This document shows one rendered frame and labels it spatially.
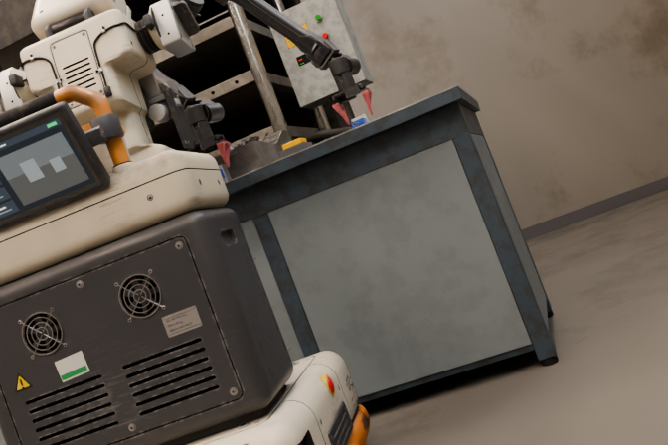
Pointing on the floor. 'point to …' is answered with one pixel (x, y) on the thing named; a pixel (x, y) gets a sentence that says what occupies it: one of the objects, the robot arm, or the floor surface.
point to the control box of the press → (320, 15)
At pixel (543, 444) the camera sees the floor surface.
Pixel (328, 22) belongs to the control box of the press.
